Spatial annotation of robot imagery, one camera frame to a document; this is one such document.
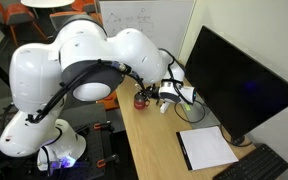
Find grey monitor stand base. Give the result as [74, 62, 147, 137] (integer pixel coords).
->
[182, 96, 222, 130]

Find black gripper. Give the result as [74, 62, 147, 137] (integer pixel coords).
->
[134, 84, 164, 102]

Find white round table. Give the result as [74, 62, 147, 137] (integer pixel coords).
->
[20, 0, 76, 9]

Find black keyboard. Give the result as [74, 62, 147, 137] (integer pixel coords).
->
[212, 143, 288, 180]

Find black looped table cable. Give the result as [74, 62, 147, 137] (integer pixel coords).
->
[155, 98, 207, 124]

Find whiteboard with drawings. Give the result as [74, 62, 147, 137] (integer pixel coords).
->
[98, 0, 197, 64]

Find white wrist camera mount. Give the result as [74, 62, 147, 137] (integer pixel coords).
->
[159, 99, 170, 115]

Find orange black clamp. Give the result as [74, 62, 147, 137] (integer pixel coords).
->
[96, 153, 120, 168]
[93, 120, 116, 132]

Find black computer monitor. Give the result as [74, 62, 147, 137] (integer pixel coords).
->
[183, 25, 288, 147]

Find black monitor cable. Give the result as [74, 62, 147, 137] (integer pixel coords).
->
[219, 125, 253, 148]

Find red metal mug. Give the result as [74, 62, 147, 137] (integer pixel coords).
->
[133, 93, 151, 111]

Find grey chair orange legs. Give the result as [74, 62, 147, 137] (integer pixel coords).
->
[49, 10, 85, 32]

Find white notepad black binding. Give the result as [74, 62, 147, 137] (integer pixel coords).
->
[175, 125, 240, 172]

